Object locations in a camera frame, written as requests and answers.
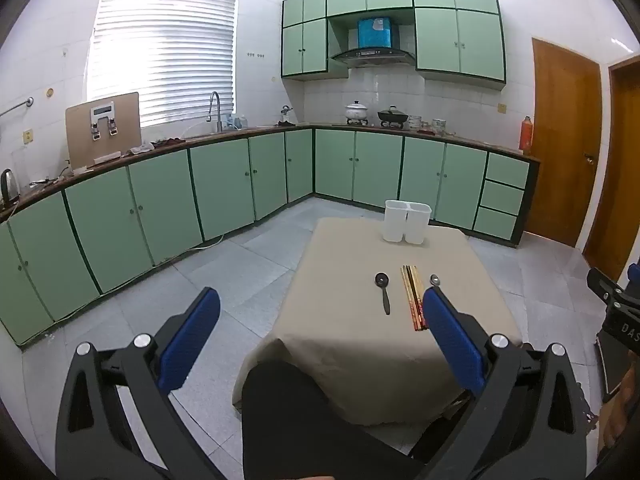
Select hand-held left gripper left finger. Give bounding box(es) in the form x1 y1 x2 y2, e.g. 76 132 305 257
55 287 236 480

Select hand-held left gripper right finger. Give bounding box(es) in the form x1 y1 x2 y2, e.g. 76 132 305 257
422 286 588 480

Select bundle of chopsticks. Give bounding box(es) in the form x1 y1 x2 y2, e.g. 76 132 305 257
400 264 430 332

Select black plastic spoon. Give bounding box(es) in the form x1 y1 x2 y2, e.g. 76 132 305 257
375 272 392 316

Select white two-compartment utensil holder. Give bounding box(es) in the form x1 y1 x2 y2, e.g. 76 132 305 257
382 200 432 246

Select person's right forearm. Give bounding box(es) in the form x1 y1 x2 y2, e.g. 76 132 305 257
600 367 640 453

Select table with beige cloth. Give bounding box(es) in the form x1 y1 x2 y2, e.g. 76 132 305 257
232 217 523 426

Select wooden door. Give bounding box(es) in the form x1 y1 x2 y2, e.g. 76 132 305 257
522 37 603 248
582 55 640 281

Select green lower kitchen cabinets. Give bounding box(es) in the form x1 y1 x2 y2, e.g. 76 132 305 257
0 127 541 348

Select green kitchen cabinets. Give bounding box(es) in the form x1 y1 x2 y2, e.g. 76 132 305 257
0 127 541 348
281 0 507 92

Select person's black trousers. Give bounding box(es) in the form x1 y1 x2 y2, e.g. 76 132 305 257
241 360 471 480

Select brown kitchen countertop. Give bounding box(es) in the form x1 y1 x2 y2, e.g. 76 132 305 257
0 122 542 223

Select metal kitchen faucet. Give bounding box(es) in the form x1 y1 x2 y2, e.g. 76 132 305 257
207 91 224 134

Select black wok with lid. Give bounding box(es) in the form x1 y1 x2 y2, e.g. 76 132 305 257
377 106 409 128

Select brown wooden board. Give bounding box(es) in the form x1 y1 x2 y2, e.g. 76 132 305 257
65 91 142 171

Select steel electric kettle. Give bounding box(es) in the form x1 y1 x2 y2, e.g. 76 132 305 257
0 168 21 207

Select white window blind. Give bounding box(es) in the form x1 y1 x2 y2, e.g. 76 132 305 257
87 0 240 128

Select green upper kitchen cabinets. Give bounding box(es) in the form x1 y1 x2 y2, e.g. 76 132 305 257
281 0 507 92

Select black range hood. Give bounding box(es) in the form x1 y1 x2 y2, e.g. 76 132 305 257
330 16 417 68

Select white power cord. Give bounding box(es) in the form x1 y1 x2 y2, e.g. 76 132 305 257
167 232 227 263

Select metal wall rail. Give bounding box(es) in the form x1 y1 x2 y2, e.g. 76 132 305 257
0 96 35 120

